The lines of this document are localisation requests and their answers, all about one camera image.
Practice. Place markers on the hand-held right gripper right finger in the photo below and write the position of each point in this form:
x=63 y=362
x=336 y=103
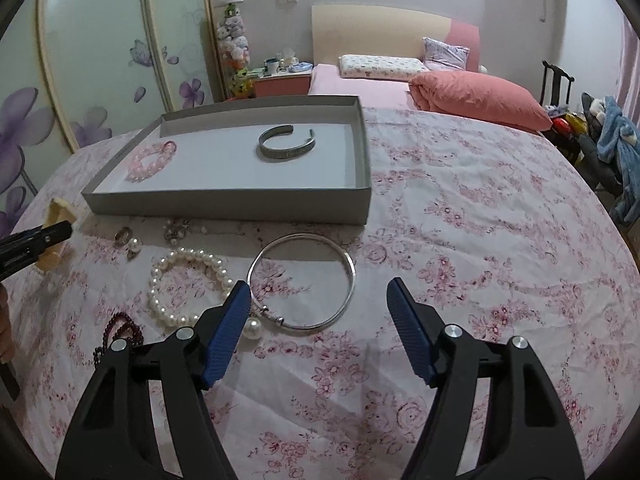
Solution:
x=407 y=330

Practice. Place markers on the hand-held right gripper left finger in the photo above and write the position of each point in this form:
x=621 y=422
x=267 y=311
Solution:
x=227 y=330

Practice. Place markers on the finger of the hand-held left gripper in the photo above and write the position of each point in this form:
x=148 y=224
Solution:
x=35 y=242

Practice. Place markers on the pearl earring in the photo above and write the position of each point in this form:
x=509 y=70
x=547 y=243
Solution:
x=134 y=245

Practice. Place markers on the small silver pendant jewelry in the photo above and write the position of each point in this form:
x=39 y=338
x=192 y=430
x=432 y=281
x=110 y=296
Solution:
x=175 y=230

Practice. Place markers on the grey shallow cardboard box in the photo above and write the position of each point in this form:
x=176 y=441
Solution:
x=210 y=180

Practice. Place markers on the person's left hand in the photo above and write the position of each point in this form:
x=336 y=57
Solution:
x=5 y=332

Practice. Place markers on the pink floral blanket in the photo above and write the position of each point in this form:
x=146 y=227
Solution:
x=475 y=210

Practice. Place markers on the floral sliding wardrobe doors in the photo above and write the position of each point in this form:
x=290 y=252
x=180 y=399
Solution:
x=100 y=60

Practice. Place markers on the folded pink quilt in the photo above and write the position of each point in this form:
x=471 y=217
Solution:
x=475 y=97

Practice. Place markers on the pink bedsheet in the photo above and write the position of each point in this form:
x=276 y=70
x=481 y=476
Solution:
x=350 y=87

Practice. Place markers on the dark grey clothing pile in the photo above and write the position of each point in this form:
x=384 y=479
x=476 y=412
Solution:
x=590 y=160

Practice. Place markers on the pink nightstand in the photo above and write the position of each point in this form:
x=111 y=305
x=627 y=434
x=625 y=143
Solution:
x=280 y=85

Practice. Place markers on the red yellow toy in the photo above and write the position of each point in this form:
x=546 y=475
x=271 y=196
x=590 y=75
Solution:
x=567 y=122

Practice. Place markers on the white printed pillow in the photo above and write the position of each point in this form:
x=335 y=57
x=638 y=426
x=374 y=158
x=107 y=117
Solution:
x=380 y=67

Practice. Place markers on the blue white packet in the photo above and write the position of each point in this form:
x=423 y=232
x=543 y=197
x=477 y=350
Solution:
x=300 y=67

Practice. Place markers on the purple floral pillow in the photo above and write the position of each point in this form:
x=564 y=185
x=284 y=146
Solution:
x=445 y=52

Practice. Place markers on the blue clothing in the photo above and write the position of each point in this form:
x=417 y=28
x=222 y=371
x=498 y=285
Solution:
x=615 y=135

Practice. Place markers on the flower arrangement in red pot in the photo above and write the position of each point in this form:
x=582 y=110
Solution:
x=235 y=35

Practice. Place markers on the cream and pink headboard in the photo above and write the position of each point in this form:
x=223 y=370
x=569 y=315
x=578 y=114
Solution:
x=375 y=30

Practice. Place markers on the pink curtain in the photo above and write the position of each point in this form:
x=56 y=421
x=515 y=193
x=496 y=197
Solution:
x=631 y=60

